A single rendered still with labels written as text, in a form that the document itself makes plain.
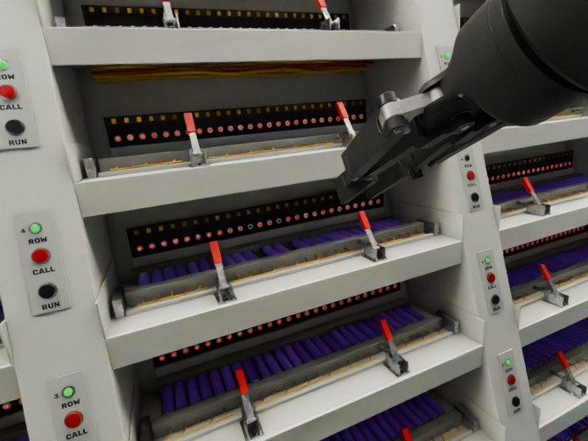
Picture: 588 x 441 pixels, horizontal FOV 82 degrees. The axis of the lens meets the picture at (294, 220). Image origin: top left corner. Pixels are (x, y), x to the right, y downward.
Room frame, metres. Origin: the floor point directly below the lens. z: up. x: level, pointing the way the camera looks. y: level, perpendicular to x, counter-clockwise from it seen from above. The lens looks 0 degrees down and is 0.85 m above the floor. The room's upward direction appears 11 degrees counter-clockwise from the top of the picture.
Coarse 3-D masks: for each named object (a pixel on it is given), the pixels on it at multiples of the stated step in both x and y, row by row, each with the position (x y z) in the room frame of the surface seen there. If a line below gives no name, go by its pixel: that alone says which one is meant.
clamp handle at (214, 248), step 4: (212, 244) 0.51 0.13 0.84; (216, 244) 0.52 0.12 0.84; (212, 248) 0.51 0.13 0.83; (216, 248) 0.51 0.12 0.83; (212, 252) 0.51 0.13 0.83; (216, 252) 0.51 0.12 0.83; (216, 256) 0.51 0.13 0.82; (220, 256) 0.51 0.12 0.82; (216, 260) 0.51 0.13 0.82; (220, 260) 0.51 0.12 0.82; (216, 264) 0.51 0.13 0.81; (220, 264) 0.51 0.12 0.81; (216, 268) 0.50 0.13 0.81; (220, 268) 0.51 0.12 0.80; (220, 272) 0.50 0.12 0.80; (220, 276) 0.50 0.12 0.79; (224, 276) 0.50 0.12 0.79; (220, 280) 0.50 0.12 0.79; (224, 280) 0.50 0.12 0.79; (220, 284) 0.50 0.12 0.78; (224, 284) 0.50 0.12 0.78
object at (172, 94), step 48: (96, 0) 0.63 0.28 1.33; (144, 0) 0.66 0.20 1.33; (192, 0) 0.69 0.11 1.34; (240, 0) 0.73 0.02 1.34; (288, 0) 0.77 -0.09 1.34; (336, 0) 0.81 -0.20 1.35; (480, 0) 0.98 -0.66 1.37; (96, 96) 0.62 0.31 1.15; (144, 96) 0.65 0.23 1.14; (192, 96) 0.68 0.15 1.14; (240, 96) 0.71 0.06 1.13; (288, 96) 0.75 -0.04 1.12; (336, 96) 0.79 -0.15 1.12; (96, 144) 0.61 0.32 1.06; (240, 192) 0.70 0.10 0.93; (288, 192) 0.74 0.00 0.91; (384, 192) 0.82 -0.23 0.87; (144, 384) 0.61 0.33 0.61
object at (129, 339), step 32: (320, 224) 0.73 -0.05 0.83; (448, 224) 0.66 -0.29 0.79; (160, 256) 0.62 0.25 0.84; (416, 256) 0.60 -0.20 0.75; (448, 256) 0.63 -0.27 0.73; (128, 288) 0.57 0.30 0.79; (256, 288) 0.52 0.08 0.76; (288, 288) 0.51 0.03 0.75; (320, 288) 0.53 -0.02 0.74; (352, 288) 0.56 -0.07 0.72; (128, 320) 0.47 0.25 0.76; (160, 320) 0.46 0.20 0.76; (192, 320) 0.46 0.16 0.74; (224, 320) 0.48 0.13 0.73; (256, 320) 0.50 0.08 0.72; (128, 352) 0.44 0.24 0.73; (160, 352) 0.45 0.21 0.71
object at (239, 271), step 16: (416, 224) 0.68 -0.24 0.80; (336, 240) 0.64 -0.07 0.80; (352, 240) 0.63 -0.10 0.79; (384, 240) 0.65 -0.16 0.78; (272, 256) 0.58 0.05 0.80; (288, 256) 0.59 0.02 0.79; (304, 256) 0.60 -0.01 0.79; (320, 256) 0.61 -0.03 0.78; (208, 272) 0.54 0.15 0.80; (224, 272) 0.55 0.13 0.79; (240, 272) 0.56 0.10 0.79; (256, 272) 0.57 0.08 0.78; (144, 288) 0.51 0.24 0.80; (160, 288) 0.51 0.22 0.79; (176, 288) 0.52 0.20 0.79; (192, 288) 0.53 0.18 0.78; (128, 304) 0.50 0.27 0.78
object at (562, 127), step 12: (576, 108) 0.87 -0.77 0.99; (552, 120) 0.82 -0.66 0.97; (564, 120) 0.78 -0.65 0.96; (576, 120) 0.78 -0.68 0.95; (504, 132) 0.70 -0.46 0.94; (516, 132) 0.71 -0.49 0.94; (528, 132) 0.72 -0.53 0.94; (540, 132) 0.74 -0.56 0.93; (552, 132) 0.75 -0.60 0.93; (564, 132) 0.77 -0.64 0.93; (576, 132) 0.78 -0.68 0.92; (492, 144) 0.69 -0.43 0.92; (504, 144) 0.70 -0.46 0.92; (516, 144) 0.72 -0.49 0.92; (528, 144) 0.73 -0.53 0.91
